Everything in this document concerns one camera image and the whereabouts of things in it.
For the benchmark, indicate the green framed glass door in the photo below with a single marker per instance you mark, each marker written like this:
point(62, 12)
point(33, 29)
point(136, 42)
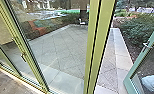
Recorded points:
point(139, 61)

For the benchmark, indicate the reddish brown garden shrub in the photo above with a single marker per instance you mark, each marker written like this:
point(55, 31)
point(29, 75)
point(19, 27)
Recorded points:
point(36, 28)

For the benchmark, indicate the dark green garden shrub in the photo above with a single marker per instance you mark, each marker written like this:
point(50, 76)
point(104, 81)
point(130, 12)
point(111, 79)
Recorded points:
point(139, 28)

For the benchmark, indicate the white garden statue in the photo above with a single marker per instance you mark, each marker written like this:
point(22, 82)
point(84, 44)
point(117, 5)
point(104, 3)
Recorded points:
point(152, 82)

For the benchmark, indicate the green framed window wall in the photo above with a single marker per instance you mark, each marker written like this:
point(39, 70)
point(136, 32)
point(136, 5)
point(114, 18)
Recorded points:
point(13, 26)

